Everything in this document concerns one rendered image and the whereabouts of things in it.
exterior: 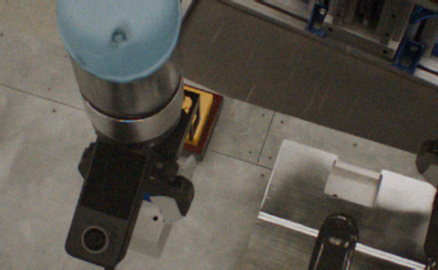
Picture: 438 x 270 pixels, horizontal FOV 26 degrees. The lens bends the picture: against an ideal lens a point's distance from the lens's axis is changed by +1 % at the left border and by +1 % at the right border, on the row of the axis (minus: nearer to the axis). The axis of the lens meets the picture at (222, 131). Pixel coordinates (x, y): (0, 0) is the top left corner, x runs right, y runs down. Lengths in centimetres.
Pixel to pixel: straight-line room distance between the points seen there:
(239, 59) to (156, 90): 118
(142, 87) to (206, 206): 45
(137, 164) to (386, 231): 33
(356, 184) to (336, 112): 77
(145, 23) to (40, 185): 53
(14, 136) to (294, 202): 34
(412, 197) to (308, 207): 11
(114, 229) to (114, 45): 21
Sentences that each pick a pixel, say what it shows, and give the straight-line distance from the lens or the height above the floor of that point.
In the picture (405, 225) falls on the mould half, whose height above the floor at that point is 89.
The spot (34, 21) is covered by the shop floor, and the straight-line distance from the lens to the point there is 212.
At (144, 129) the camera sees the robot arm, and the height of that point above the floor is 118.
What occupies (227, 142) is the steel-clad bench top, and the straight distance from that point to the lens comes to 108.
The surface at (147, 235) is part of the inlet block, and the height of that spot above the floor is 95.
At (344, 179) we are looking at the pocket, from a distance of 100.
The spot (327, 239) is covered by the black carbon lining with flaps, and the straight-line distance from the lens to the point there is 96.
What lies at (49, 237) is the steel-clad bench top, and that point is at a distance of 105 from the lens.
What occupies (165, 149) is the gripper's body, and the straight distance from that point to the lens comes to 76.
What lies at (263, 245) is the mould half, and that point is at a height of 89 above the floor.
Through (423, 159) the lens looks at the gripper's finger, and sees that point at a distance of 85.
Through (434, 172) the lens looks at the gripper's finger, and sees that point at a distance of 88.
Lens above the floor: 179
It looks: 66 degrees down
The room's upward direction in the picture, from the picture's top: 2 degrees clockwise
